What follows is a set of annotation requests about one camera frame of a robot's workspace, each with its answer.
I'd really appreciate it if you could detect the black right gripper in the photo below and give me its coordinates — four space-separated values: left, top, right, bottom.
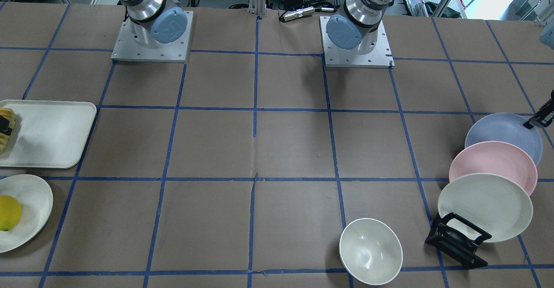
0 116 13 136

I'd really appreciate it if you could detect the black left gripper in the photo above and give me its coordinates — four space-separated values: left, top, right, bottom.
524 90 554 129

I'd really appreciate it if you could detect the bread loaf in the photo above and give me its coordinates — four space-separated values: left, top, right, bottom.
0 108 16 154

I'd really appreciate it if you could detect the blue plate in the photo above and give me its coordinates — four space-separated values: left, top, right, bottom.
464 113 544 165

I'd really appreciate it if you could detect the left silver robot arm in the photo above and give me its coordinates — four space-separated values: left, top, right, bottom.
320 0 500 131

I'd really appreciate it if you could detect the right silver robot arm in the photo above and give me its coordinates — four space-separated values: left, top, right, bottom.
111 0 193 63

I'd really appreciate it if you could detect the pink plate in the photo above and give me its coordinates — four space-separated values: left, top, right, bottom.
448 141 538 195

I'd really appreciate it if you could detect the white plate with lemon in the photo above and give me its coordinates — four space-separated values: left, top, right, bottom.
0 174 54 253

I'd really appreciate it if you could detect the cream plate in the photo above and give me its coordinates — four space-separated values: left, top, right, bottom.
437 173 534 243

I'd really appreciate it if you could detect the white tray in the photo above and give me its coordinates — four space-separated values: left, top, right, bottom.
0 99 97 169

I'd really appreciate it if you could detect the yellow lemon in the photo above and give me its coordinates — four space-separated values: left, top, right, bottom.
0 195 23 232

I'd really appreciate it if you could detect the black dish rack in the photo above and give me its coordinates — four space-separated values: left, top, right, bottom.
424 212 492 270

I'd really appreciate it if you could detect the cream bowl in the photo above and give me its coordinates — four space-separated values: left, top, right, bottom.
339 218 403 286

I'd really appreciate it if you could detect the silver cylinder connector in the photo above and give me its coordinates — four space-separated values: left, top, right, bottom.
278 6 315 23

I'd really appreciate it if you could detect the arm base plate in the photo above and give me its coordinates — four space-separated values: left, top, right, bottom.
111 10 194 63
320 15 395 68

